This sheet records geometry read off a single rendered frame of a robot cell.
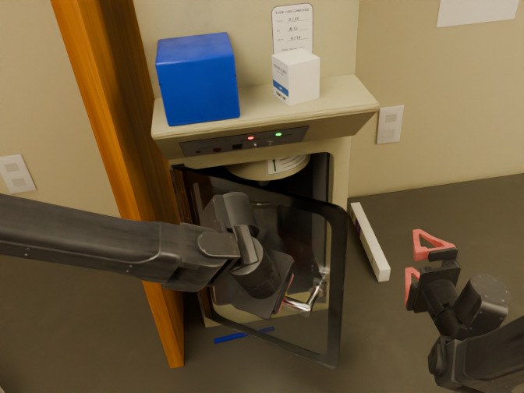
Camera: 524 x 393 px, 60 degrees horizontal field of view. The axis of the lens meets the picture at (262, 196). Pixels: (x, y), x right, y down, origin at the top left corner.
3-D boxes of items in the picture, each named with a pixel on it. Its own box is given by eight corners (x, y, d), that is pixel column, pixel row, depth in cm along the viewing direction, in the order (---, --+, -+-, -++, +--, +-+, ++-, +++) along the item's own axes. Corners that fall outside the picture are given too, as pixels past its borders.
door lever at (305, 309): (274, 281, 81) (273, 271, 79) (323, 299, 77) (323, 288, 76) (260, 302, 77) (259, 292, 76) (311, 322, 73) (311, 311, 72)
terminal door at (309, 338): (207, 315, 100) (175, 164, 76) (338, 368, 88) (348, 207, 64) (206, 318, 100) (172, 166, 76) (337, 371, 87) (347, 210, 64)
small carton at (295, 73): (273, 93, 68) (270, 54, 64) (302, 86, 69) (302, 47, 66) (288, 106, 64) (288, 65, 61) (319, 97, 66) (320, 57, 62)
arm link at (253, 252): (224, 278, 57) (266, 263, 57) (213, 233, 61) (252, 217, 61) (240, 295, 63) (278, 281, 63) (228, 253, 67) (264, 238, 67)
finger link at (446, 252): (436, 217, 79) (463, 255, 71) (430, 247, 83) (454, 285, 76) (398, 223, 78) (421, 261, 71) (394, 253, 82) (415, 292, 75)
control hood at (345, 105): (165, 153, 76) (153, 97, 70) (352, 128, 78) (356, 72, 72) (163, 192, 66) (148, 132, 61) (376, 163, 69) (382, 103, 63)
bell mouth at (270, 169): (219, 139, 97) (216, 117, 94) (299, 129, 98) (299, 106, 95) (226, 186, 83) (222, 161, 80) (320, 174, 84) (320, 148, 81)
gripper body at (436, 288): (455, 258, 73) (479, 293, 68) (444, 299, 80) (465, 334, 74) (417, 264, 73) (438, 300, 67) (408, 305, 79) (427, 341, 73)
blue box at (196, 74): (169, 97, 69) (157, 38, 64) (233, 90, 70) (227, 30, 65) (168, 128, 61) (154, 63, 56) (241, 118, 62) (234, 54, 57)
